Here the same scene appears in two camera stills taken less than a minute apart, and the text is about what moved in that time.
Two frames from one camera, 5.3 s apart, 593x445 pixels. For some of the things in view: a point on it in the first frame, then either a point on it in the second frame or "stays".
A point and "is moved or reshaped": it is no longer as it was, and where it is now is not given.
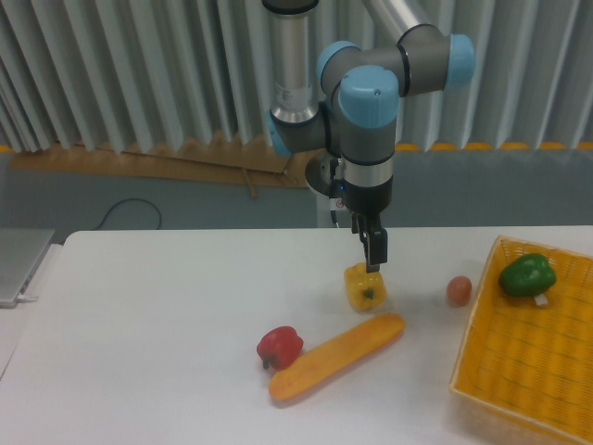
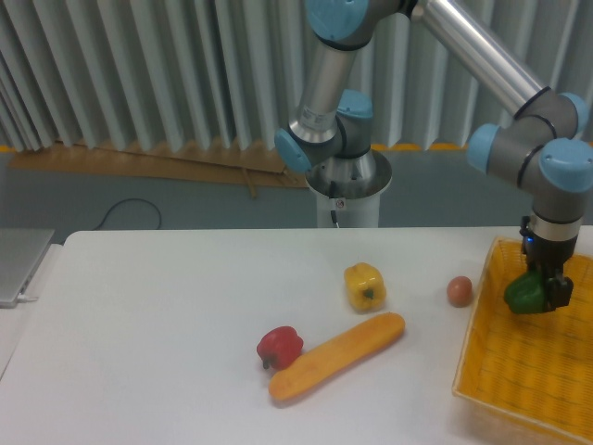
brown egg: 459,291 stays
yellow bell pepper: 367,290 stays
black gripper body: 367,199 to 545,256
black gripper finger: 359,226 to 537,264
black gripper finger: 375,242 to 557,293
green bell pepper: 527,275 is moved or reshaped
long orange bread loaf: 329,355 stays
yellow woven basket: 528,361 stays
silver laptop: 21,253 stays
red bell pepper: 279,346 stays
